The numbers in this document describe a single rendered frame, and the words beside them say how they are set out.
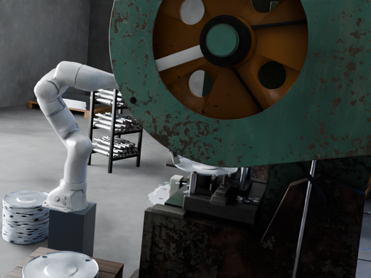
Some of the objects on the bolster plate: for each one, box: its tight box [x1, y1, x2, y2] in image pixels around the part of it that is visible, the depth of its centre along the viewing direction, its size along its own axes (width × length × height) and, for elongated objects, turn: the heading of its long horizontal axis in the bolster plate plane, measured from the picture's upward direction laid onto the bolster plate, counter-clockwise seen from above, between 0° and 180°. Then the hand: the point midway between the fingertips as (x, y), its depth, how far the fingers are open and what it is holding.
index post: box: [189, 171, 199, 195], centre depth 177 cm, size 3×3×10 cm
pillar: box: [239, 167, 247, 190], centre depth 180 cm, size 2×2×14 cm
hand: (175, 156), depth 189 cm, fingers closed
